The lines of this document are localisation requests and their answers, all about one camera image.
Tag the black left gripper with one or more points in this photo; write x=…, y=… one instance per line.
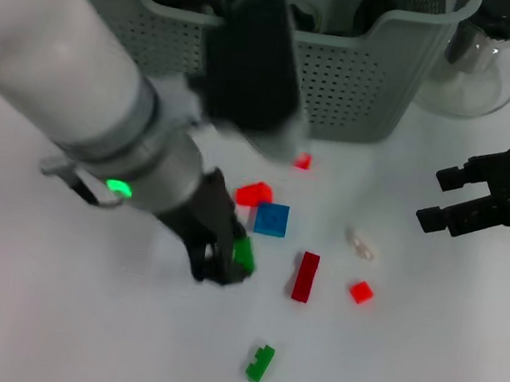
x=200, y=207

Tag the dark red long brick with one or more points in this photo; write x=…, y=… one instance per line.
x=305, y=278

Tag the green notched building brick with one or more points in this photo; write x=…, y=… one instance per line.
x=260, y=367

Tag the green rectangular building brick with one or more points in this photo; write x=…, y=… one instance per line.
x=245, y=252

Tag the glass teapot black lid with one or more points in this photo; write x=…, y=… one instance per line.
x=477, y=51

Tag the small red building brick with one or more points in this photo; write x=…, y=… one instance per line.
x=361, y=292
x=304, y=162

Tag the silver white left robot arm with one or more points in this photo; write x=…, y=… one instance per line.
x=64, y=52

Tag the blue square building brick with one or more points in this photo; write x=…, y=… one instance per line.
x=271, y=220

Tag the grey perforated storage basket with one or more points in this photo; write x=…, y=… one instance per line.
x=346, y=94

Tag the red sloped building brick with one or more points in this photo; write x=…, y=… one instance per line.
x=252, y=194

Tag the left wrist camera housing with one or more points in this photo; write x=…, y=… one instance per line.
x=254, y=66

